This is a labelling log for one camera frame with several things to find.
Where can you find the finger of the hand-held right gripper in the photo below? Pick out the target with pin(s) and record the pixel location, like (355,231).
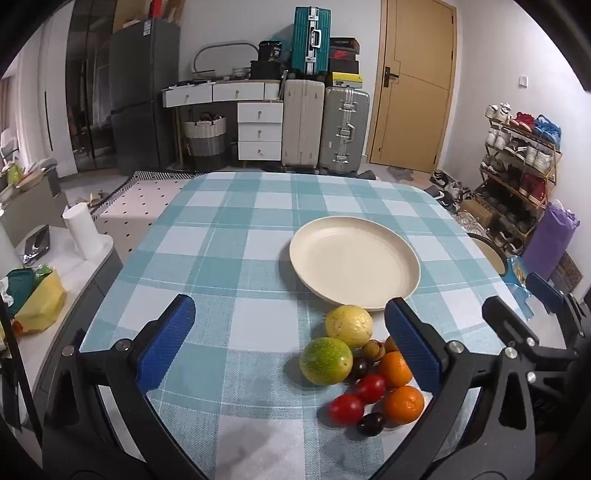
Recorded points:
(545,289)
(508,323)

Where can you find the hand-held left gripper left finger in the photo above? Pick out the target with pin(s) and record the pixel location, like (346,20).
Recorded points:
(166,342)

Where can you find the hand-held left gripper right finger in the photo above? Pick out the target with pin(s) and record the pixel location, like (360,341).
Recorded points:
(411,342)

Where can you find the red tomato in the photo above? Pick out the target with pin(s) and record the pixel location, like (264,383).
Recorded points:
(370,387)
(346,409)

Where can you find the green yellow passion fruit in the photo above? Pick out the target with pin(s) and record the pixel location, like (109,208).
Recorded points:
(325,361)

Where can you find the dark purple plum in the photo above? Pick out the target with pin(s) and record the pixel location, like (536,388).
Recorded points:
(371,423)
(360,368)

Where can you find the cream round plate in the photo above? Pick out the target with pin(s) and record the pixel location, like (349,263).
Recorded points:
(355,258)

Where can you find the patterned dark mat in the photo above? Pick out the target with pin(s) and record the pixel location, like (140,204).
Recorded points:
(567,272)

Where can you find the blue snack packet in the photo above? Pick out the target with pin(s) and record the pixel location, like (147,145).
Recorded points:
(517,277)

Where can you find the brown walnut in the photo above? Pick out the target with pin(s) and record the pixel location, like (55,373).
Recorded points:
(371,350)

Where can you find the purple bag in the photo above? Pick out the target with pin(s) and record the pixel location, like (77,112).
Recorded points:
(549,235)

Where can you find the round wooden stool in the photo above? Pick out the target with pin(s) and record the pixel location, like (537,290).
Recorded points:
(489,254)

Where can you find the grey white side table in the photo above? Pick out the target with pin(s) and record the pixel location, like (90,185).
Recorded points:
(87,281)

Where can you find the brown cardboard box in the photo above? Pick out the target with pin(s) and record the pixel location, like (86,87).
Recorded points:
(478,211)

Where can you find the teal checkered tablecloth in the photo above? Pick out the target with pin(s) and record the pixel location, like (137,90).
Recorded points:
(231,230)

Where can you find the yellow plastic bag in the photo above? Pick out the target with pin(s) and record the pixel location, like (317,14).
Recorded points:
(41,300)

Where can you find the row of racked shoes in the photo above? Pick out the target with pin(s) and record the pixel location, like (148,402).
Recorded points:
(531,157)

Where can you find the dotted floor mat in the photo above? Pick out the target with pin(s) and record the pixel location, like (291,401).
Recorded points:
(134,207)

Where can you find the white paper towel roll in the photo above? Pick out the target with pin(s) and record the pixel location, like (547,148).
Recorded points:
(83,230)

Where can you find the wooden shoe rack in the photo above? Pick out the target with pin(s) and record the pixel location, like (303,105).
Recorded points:
(551,150)

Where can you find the pile of loose shoes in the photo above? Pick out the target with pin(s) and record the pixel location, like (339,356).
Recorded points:
(445,187)

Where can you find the green plastic bag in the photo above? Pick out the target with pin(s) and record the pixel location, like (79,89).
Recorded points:
(21,288)

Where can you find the black white striped rug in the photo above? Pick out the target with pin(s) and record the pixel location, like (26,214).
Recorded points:
(161,175)

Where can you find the grey doormat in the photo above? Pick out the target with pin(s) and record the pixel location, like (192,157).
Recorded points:
(399,174)

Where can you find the grey slippers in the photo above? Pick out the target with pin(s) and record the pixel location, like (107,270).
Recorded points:
(367,174)

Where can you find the woven laundry basket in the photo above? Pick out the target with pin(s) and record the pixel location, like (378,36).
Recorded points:
(205,138)

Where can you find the silver suitcase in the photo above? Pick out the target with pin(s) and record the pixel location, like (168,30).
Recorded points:
(344,129)

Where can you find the wooden door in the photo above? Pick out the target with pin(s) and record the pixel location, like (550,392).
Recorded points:
(413,87)

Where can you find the beige suitcase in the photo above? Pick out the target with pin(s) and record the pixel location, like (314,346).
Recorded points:
(302,122)

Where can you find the dark grey refrigerator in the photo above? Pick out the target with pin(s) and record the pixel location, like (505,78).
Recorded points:
(143,92)

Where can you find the white desk with drawers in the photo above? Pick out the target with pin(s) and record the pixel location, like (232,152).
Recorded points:
(217,92)

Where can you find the dark glass cabinet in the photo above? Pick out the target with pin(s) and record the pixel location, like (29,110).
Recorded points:
(87,92)

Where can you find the yellow black shoe box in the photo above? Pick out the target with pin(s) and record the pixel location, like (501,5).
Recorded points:
(346,81)

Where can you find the oval mirror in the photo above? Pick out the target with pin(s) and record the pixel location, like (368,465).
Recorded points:
(226,57)

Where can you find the black red shoe box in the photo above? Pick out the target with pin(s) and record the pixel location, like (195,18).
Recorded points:
(344,54)

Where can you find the black bag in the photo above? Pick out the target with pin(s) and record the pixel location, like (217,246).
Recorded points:
(270,50)

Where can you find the teal suitcase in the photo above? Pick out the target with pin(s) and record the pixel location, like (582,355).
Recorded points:
(310,41)

